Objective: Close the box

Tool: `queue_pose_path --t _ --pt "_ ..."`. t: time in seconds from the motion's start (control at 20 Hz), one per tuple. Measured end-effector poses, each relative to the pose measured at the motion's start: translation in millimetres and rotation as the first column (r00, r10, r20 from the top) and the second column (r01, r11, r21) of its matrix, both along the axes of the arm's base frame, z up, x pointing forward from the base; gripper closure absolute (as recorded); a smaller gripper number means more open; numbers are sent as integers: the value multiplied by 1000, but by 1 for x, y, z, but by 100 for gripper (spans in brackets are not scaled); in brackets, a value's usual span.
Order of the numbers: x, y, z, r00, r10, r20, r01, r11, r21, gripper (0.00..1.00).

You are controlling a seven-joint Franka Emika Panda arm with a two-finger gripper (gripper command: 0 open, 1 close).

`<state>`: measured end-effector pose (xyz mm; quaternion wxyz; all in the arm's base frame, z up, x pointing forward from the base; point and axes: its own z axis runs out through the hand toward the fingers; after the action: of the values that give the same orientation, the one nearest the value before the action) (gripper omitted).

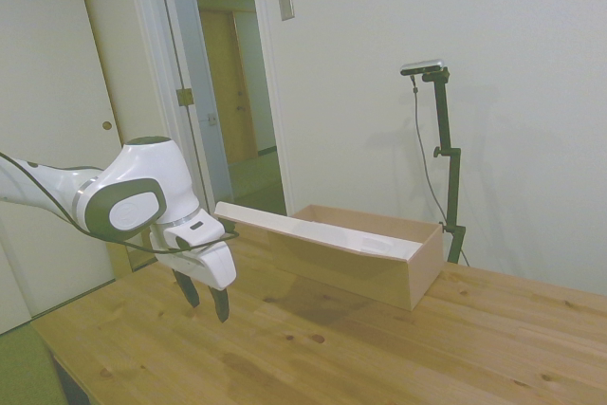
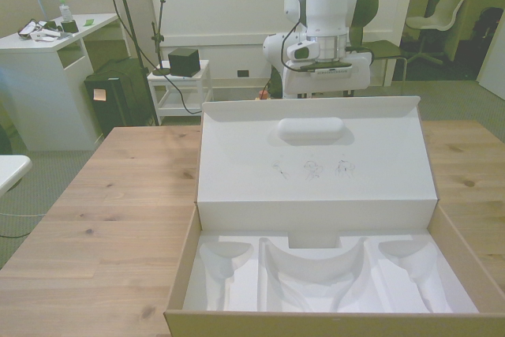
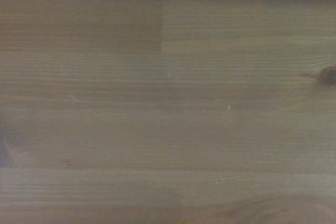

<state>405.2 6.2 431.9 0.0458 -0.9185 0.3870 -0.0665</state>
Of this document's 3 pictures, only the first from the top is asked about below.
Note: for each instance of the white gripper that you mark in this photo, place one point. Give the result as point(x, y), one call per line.
point(213, 265)

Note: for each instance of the brown cardboard box with lid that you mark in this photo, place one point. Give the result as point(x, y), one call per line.
point(351, 258)

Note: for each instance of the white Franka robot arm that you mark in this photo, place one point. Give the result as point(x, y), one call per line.
point(137, 177)

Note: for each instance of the green upholstered seat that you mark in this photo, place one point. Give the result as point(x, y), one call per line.
point(23, 367)

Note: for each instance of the round brass door knob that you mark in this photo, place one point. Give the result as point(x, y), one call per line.
point(107, 125)

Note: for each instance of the brass door hinge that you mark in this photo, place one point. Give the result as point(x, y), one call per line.
point(185, 97)

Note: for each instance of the brown wooden door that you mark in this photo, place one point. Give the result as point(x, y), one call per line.
point(227, 92)

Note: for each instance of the white open door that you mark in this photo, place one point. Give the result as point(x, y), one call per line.
point(137, 44)

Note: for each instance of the white closet door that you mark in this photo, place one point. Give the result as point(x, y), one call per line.
point(38, 68)

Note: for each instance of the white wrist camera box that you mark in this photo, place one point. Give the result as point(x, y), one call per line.
point(189, 232)

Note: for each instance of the black camera stand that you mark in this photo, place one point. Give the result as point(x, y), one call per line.
point(450, 172)

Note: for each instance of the white wall switch plate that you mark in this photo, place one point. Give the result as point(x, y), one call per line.
point(286, 3)

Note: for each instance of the grey stereo camera on stand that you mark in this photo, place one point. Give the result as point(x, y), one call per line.
point(423, 67)

